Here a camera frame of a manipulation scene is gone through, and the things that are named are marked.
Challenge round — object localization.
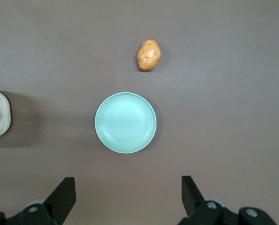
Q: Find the light green round plate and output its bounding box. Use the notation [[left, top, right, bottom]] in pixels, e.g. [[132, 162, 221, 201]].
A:
[[94, 92, 157, 154]]

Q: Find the brown potato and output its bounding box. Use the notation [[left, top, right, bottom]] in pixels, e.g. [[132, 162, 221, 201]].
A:
[[137, 39, 162, 72]]

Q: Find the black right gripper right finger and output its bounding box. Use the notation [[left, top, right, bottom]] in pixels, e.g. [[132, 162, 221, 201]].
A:
[[178, 175, 277, 225]]

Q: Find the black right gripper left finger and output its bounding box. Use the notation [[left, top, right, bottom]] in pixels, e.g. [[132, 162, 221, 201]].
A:
[[0, 177, 77, 225]]

